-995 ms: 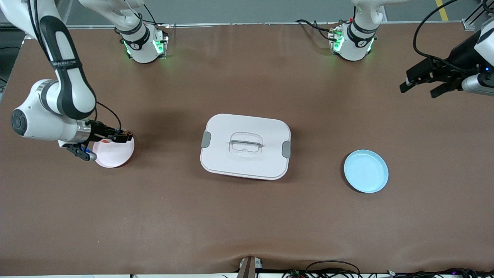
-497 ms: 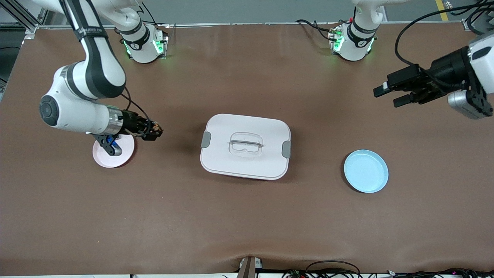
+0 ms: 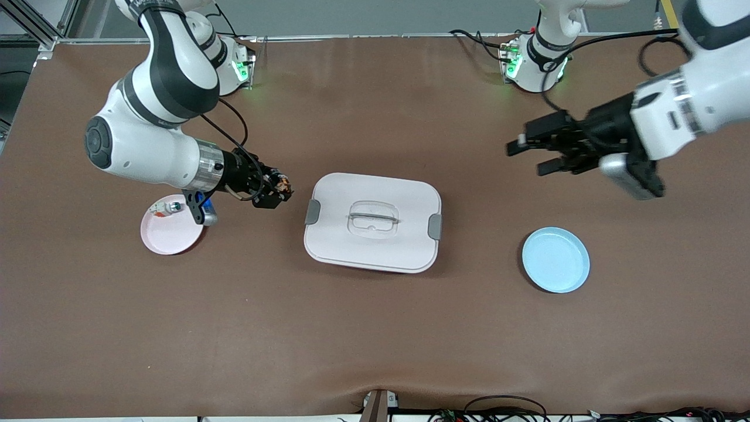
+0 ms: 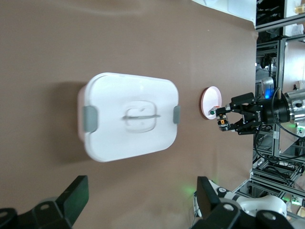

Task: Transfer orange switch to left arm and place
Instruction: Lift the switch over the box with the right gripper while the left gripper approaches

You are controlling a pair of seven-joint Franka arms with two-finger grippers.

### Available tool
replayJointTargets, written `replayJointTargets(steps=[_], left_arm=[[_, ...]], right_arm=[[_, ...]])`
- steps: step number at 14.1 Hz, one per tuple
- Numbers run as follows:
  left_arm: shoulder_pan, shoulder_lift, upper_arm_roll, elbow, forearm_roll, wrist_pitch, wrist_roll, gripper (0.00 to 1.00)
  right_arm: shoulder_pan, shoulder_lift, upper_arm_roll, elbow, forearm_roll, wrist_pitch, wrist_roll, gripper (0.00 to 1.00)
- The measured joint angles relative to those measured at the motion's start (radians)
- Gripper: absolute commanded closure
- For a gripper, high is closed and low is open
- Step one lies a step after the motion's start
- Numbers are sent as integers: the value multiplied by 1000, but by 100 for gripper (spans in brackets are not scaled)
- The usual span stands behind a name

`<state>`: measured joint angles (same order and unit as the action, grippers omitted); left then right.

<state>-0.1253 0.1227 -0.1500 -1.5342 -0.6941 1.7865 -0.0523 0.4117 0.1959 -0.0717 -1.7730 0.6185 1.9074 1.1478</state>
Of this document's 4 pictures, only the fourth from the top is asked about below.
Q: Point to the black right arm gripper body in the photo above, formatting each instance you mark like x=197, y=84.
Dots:
x=271, y=112

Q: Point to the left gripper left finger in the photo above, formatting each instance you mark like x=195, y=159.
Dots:
x=71, y=198

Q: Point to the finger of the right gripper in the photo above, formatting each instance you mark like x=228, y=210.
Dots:
x=243, y=126
x=240, y=102

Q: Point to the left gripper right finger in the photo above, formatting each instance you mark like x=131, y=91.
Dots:
x=205, y=198

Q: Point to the black and orange switch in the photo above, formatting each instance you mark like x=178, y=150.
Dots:
x=222, y=120

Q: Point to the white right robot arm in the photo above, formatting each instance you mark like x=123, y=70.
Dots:
x=295, y=105

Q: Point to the white lidded storage box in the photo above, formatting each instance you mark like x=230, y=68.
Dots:
x=133, y=95

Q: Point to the pink round plate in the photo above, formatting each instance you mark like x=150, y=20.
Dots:
x=210, y=97

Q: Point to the white sheet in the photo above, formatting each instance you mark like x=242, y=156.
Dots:
x=226, y=9

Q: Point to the brown table mat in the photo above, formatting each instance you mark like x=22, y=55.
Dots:
x=47, y=47

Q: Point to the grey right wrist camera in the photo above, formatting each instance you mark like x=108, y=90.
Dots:
x=268, y=87

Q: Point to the white switch with green button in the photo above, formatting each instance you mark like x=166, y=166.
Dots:
x=211, y=111

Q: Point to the aluminium frame rack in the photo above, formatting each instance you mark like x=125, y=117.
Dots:
x=282, y=59

